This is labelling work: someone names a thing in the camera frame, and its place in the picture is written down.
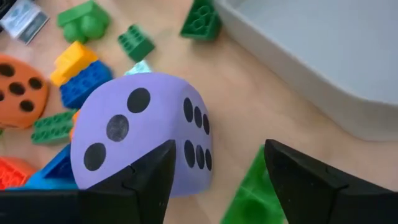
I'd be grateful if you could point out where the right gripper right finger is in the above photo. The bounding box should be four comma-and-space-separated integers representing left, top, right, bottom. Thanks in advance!
264, 139, 398, 224

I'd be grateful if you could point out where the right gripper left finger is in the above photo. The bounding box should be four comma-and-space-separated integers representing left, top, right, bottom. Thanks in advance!
79, 139, 177, 224

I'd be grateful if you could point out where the green toy piece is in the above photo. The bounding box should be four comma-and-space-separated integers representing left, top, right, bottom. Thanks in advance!
220, 144, 289, 224

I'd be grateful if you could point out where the red toy brick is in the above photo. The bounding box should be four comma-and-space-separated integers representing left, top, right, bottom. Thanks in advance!
0, 156, 37, 190

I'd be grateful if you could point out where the yellow toy brick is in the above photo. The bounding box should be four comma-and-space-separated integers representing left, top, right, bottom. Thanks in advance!
49, 41, 100, 87

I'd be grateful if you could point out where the orange foam die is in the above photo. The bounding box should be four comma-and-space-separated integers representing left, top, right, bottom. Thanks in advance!
0, 54, 50, 130

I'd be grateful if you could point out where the purple foam die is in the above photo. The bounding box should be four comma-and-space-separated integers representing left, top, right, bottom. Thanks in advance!
70, 72, 214, 198

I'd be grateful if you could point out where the small dark blue toy brick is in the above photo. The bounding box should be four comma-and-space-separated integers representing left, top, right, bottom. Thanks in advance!
39, 143, 75, 182

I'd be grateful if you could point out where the orange toy brick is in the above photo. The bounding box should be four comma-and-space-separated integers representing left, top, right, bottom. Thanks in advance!
68, 109, 80, 141

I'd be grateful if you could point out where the long green toy brick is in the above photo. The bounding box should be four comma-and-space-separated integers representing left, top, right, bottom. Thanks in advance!
30, 109, 78, 146

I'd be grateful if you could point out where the pale mint toy brick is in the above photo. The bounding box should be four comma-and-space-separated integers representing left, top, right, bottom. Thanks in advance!
124, 60, 153, 77

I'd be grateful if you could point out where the small green toy brick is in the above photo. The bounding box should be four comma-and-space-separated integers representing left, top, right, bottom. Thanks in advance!
179, 0, 223, 42
117, 24, 155, 63

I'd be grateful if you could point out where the translucent white plastic bin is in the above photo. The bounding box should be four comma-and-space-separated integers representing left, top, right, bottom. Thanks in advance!
213, 0, 398, 142

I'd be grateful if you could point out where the sealed playing card deck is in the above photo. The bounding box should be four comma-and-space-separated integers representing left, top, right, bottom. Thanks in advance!
0, 0, 50, 45

